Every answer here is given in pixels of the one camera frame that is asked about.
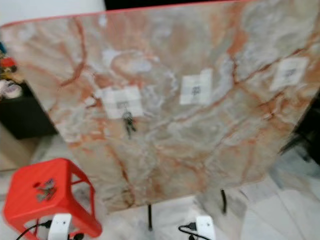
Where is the silver key bunch with ring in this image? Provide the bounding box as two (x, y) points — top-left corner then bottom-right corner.
(36, 179), (59, 203)

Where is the clear tape patch with hook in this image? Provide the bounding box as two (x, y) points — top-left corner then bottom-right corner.
(180, 68), (214, 106)
(270, 56), (309, 92)
(101, 85), (145, 120)

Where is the black low TV cabinet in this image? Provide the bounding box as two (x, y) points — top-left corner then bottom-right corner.
(0, 82), (59, 140)

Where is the clear jar with red lid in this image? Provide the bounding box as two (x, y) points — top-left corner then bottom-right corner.
(1, 57), (21, 81)

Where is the dark metal key bunch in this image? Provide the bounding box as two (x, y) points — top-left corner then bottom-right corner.
(122, 111), (137, 139)

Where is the black metal board leg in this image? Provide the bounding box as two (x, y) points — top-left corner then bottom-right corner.
(147, 205), (154, 232)
(220, 189), (228, 215)

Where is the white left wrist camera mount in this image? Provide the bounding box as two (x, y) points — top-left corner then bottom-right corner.
(47, 213), (73, 240)

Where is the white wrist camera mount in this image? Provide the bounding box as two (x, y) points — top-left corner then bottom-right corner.
(47, 213), (73, 240)
(195, 215), (217, 240)

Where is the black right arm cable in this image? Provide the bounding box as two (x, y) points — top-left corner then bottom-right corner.
(178, 223), (201, 240)

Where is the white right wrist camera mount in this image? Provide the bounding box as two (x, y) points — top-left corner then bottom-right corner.
(195, 215), (217, 240)

